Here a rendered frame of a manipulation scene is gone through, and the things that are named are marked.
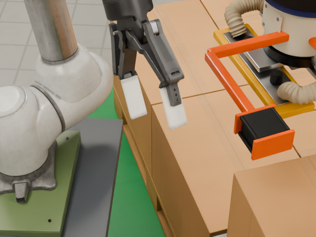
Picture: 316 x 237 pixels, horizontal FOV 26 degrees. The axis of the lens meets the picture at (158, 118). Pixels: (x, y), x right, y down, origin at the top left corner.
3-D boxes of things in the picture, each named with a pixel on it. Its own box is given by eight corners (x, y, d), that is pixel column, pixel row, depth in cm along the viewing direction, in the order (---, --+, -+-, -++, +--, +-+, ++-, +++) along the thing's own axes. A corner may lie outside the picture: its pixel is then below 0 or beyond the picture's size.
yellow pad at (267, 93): (314, 110, 156) (318, 94, 152) (275, 122, 153) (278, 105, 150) (247, 28, 179) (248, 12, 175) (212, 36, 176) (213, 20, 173)
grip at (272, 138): (292, 149, 132) (295, 130, 129) (252, 161, 130) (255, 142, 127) (271, 121, 138) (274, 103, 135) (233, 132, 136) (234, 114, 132)
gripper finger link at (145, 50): (146, 28, 108) (148, 22, 106) (182, 82, 103) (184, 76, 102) (124, 35, 106) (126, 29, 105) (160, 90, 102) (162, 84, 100)
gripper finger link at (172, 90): (170, 71, 103) (180, 72, 100) (178, 103, 104) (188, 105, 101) (162, 74, 102) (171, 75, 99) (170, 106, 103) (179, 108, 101)
